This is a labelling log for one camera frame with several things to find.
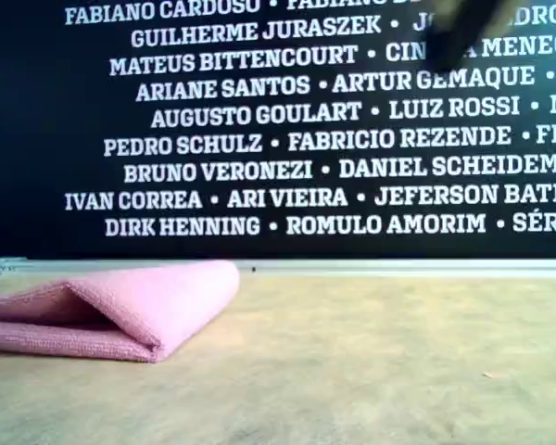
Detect pink microfibre cloth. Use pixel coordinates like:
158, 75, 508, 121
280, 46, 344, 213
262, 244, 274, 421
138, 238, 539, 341
0, 259, 241, 364

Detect brown felt table cover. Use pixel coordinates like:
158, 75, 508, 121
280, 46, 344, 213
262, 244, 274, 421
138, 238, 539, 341
0, 273, 556, 445

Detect black banner white names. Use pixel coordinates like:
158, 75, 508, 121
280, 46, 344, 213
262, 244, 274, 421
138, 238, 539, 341
0, 0, 556, 261

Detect aluminium frame rail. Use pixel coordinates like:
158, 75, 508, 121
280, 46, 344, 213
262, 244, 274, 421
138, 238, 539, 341
0, 257, 556, 282

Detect bare camera circuit board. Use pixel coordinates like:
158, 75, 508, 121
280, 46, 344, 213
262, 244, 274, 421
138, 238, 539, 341
423, 0, 492, 66

